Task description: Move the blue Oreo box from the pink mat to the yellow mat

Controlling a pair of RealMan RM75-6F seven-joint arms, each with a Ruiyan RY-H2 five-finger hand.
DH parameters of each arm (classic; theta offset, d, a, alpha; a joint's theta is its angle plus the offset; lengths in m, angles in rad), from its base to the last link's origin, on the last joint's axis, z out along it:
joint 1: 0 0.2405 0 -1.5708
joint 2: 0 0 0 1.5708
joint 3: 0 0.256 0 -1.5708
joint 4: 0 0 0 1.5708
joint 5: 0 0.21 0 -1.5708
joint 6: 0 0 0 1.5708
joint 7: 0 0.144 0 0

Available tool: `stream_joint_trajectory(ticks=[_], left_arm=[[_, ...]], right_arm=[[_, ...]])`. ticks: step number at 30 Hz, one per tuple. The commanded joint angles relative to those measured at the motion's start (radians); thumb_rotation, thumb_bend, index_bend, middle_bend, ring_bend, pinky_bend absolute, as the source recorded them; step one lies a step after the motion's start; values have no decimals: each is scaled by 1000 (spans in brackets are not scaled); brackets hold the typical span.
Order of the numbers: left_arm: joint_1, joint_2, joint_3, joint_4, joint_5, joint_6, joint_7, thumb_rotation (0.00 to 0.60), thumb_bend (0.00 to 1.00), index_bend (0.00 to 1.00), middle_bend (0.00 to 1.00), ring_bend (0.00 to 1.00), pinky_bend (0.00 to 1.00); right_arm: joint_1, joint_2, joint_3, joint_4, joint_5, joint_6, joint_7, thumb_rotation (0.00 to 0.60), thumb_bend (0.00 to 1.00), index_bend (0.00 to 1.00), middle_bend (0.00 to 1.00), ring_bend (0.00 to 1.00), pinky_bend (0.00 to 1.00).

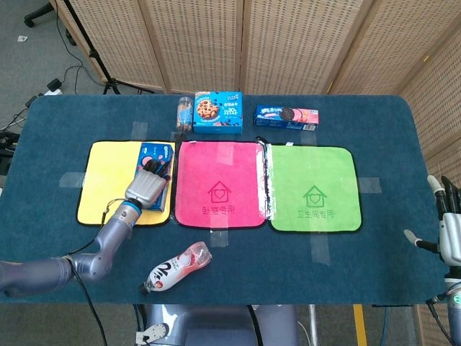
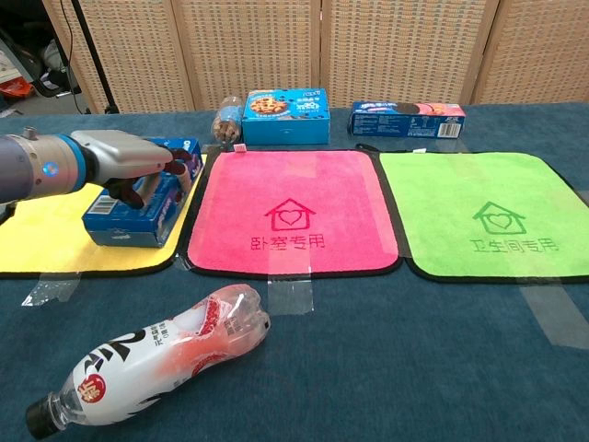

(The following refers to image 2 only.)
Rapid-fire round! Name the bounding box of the wicker folding screen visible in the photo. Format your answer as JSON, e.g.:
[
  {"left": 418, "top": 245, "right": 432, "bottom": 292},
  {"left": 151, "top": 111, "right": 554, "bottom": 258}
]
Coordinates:
[{"left": 40, "top": 0, "right": 589, "bottom": 114}]

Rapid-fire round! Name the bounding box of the yellow cloth mat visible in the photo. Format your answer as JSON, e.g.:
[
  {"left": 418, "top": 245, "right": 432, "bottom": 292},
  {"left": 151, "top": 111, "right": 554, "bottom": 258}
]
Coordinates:
[{"left": 0, "top": 154, "right": 208, "bottom": 280}]

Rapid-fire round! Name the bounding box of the clear jar of biscuit sticks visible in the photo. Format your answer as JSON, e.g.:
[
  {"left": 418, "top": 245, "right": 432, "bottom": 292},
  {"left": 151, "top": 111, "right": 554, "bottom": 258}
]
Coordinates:
[{"left": 210, "top": 95, "right": 245, "bottom": 147}]

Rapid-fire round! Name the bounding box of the blue Oreo cookie box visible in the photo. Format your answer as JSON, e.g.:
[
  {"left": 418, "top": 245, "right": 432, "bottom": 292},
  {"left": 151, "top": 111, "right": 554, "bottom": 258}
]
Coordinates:
[{"left": 81, "top": 136, "right": 205, "bottom": 249}]

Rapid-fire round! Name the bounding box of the black tripod stand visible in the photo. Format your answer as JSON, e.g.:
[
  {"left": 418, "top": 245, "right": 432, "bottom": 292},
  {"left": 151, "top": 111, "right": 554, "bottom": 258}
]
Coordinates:
[{"left": 68, "top": 0, "right": 121, "bottom": 115}]

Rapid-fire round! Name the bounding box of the blue chocolate chip cookie box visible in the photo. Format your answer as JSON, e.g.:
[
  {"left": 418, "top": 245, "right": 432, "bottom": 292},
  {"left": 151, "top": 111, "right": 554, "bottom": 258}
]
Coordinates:
[{"left": 241, "top": 87, "right": 332, "bottom": 146}]

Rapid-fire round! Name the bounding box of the long blue pink Oreo box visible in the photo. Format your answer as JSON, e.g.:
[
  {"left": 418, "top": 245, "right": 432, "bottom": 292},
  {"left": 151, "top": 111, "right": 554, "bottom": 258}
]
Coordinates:
[{"left": 347, "top": 100, "right": 467, "bottom": 140}]

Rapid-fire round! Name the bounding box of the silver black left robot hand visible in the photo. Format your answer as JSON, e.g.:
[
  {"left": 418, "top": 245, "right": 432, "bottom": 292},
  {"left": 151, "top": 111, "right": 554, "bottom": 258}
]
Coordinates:
[{"left": 71, "top": 129, "right": 194, "bottom": 211}]

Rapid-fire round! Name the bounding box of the green cloth mat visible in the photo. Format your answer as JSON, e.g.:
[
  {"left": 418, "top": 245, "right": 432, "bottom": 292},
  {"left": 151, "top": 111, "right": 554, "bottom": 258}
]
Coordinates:
[{"left": 376, "top": 149, "right": 589, "bottom": 284}]

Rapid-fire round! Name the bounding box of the clear tape strip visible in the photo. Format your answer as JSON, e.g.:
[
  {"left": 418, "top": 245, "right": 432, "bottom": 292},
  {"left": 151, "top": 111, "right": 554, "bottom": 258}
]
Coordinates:
[
  {"left": 518, "top": 275, "right": 589, "bottom": 349},
  {"left": 21, "top": 271, "right": 82, "bottom": 308},
  {"left": 171, "top": 250, "right": 194, "bottom": 273},
  {"left": 266, "top": 250, "right": 317, "bottom": 317},
  {"left": 434, "top": 137, "right": 471, "bottom": 156}
]

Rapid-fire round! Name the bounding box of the clear plastic drink bottle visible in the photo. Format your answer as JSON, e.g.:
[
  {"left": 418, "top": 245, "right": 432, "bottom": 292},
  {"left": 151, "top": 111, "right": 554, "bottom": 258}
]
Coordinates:
[{"left": 25, "top": 283, "right": 272, "bottom": 441}]

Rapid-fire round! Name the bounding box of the orange plastic bag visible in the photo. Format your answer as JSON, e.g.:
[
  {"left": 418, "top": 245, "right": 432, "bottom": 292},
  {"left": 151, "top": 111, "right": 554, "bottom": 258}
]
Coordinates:
[{"left": 0, "top": 76, "right": 36, "bottom": 99}]

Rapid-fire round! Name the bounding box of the pink cloth mat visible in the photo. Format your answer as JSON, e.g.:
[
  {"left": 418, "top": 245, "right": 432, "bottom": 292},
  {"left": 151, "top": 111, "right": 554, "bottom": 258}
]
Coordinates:
[{"left": 186, "top": 144, "right": 406, "bottom": 278}]

